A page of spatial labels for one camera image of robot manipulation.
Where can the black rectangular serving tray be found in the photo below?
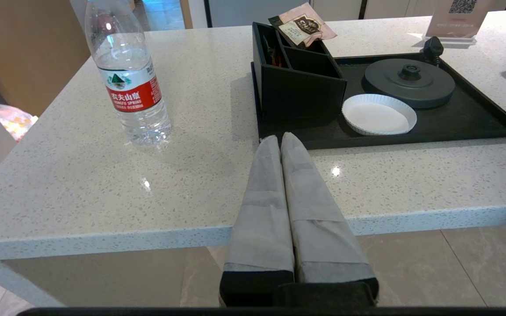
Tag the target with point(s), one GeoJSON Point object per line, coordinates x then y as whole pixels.
{"type": "Point", "coordinates": [472, 118]}

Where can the red sachet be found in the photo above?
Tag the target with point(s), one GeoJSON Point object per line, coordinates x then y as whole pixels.
{"type": "Point", "coordinates": [275, 58]}

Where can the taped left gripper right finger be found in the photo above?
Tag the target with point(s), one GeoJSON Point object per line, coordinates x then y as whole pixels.
{"type": "Point", "coordinates": [323, 232]}

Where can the black compartment organizer box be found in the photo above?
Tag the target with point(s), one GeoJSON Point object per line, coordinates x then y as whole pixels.
{"type": "Point", "coordinates": [301, 94]}

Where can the black round kettle base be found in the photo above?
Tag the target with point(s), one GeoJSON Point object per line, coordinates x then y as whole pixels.
{"type": "Point", "coordinates": [411, 85]}

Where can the pink tea sachet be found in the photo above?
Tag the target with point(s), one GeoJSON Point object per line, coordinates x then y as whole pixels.
{"type": "Point", "coordinates": [305, 27]}

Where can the silver refrigerator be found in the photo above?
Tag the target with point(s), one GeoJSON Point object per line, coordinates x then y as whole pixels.
{"type": "Point", "coordinates": [244, 11]}

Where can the yellow white plastic bag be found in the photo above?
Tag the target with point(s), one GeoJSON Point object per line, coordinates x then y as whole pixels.
{"type": "Point", "coordinates": [13, 123]}

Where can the acrylic WiFi QR sign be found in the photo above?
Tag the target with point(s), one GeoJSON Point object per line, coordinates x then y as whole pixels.
{"type": "Point", "coordinates": [457, 17]}

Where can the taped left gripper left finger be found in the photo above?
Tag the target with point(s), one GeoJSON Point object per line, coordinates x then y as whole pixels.
{"type": "Point", "coordinates": [259, 228]}

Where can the red-cap bottle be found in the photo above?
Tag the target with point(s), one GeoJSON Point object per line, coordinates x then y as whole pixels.
{"type": "Point", "coordinates": [132, 87]}

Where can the brown wooden door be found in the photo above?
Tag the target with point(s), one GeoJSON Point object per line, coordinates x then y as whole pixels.
{"type": "Point", "coordinates": [24, 48]}

